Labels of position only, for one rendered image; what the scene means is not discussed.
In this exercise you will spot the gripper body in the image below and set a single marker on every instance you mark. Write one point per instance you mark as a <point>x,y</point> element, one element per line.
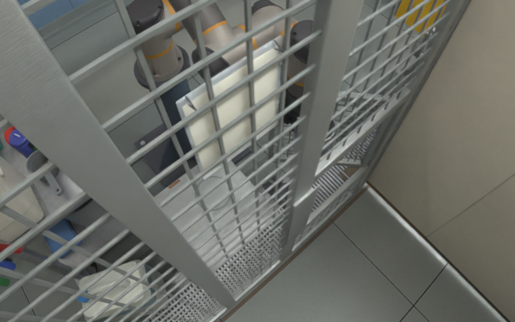
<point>294,105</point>

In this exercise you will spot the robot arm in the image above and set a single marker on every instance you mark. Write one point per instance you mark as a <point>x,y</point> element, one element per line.
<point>161,42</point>

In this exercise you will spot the grey metal barred pen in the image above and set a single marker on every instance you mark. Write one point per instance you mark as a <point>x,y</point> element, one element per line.
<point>82,147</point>

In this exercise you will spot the white sack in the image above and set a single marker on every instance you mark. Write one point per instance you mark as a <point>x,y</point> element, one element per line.
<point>114,288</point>

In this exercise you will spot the grey metal scoop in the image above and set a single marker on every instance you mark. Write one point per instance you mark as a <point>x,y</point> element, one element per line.
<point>37,161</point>

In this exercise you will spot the blue container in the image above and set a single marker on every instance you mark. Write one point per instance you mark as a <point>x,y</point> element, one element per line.
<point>62,235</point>

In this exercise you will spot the blue bottle with red cap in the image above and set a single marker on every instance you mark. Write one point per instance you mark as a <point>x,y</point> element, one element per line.
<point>19,139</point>

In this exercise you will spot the cream panel with grey frame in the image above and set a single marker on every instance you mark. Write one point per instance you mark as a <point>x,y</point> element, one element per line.
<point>234,107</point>

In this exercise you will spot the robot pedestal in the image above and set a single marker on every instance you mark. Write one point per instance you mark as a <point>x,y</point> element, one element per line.
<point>181,103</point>

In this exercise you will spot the yellow wall sign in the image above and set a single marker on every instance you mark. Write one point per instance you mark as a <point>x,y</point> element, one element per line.
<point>411,11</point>

